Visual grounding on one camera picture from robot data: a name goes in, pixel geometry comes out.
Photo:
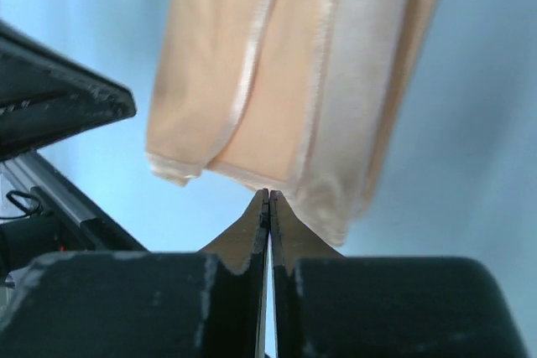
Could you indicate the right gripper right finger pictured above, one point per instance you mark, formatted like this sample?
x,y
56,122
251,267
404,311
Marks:
x,y
328,305

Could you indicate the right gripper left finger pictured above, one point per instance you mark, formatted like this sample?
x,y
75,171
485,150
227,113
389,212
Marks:
x,y
209,303

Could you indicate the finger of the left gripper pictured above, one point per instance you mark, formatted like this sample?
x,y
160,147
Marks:
x,y
46,97

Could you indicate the peach satin napkin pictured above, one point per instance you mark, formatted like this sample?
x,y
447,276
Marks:
x,y
298,96

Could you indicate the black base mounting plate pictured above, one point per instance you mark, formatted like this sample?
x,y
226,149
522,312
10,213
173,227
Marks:
x,y
103,232

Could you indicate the aluminium cross rail front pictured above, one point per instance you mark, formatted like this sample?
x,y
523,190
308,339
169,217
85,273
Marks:
x,y
31,170

